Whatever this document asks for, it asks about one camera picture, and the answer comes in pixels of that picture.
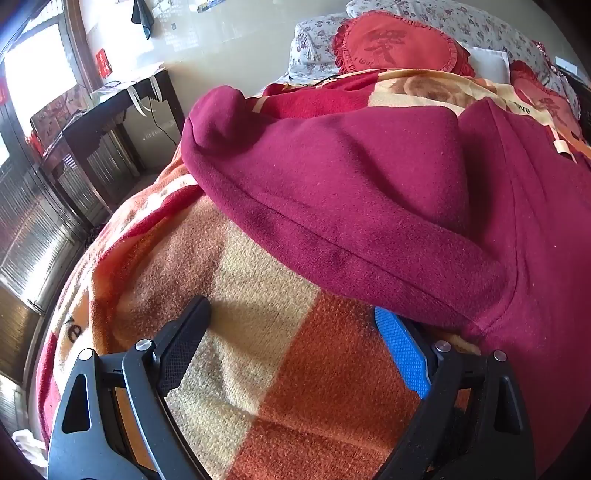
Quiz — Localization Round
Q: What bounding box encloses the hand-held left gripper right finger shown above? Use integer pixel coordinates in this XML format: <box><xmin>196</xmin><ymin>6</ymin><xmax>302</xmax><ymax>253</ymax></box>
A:
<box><xmin>374</xmin><ymin>305</ymin><xmax>536</xmax><ymax>480</ymax></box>

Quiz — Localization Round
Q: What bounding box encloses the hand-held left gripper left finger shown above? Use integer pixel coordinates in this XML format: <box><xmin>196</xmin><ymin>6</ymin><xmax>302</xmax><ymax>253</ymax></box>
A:
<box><xmin>46</xmin><ymin>295</ymin><xmax>213</xmax><ymax>480</ymax></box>

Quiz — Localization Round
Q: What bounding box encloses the maroon fleece garment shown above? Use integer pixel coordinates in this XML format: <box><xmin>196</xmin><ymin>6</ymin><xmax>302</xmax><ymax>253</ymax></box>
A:
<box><xmin>182</xmin><ymin>85</ymin><xmax>591</xmax><ymax>472</ymax></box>

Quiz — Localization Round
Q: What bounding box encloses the printed red and cream blanket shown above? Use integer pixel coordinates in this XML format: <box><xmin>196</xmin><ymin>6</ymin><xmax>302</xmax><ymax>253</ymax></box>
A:
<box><xmin>34</xmin><ymin>68</ymin><xmax>591</xmax><ymax>480</ymax></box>

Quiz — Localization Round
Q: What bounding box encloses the white cloth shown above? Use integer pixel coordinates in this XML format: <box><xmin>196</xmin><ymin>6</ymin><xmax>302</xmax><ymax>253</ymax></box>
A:
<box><xmin>11</xmin><ymin>429</ymin><xmax>49</xmax><ymax>477</ymax></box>

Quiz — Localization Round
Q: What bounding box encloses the metal radiator panel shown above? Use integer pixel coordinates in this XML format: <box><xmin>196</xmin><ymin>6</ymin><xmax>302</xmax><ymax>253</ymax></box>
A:
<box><xmin>0</xmin><ymin>138</ymin><xmax>139</xmax><ymax>319</ymax></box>

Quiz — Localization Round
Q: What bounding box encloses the dark wooden desk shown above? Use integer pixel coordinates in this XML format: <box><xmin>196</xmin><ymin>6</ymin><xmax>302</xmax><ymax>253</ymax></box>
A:
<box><xmin>32</xmin><ymin>65</ymin><xmax>186</xmax><ymax>224</ymax></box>

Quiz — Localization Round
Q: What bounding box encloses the cardboard box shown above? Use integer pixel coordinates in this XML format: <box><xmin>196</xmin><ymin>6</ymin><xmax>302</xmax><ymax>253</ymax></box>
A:
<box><xmin>30</xmin><ymin>85</ymin><xmax>89</xmax><ymax>145</ymax></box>

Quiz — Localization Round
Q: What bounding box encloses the red heart-shaped pillow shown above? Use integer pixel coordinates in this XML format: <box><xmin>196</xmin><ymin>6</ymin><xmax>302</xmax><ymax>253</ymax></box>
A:
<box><xmin>509</xmin><ymin>60</ymin><xmax>583</xmax><ymax>139</ymax></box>
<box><xmin>331</xmin><ymin>13</ymin><xmax>476</xmax><ymax>77</ymax></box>

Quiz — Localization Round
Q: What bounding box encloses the white pillow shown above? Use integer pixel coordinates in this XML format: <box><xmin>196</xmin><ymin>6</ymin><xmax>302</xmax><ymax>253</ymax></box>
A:
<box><xmin>457</xmin><ymin>41</ymin><xmax>509</xmax><ymax>86</ymax></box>

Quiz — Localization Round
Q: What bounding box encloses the window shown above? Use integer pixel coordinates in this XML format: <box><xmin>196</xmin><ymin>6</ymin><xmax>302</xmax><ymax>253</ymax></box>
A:
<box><xmin>0</xmin><ymin>21</ymin><xmax>80</xmax><ymax>139</ymax></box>

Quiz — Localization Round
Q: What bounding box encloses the floral quilt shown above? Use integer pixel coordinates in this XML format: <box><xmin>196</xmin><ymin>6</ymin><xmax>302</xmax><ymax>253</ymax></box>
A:
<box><xmin>288</xmin><ymin>0</ymin><xmax>580</xmax><ymax>112</ymax></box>

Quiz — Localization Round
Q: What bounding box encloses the dark hanging cloth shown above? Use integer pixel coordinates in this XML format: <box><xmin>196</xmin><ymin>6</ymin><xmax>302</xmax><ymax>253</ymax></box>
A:
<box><xmin>130</xmin><ymin>0</ymin><xmax>154</xmax><ymax>40</ymax></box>

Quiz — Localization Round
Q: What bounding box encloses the white bag with straps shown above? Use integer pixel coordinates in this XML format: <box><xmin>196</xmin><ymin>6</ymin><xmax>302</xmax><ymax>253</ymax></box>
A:
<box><xmin>90</xmin><ymin>65</ymin><xmax>168</xmax><ymax>117</ymax></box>

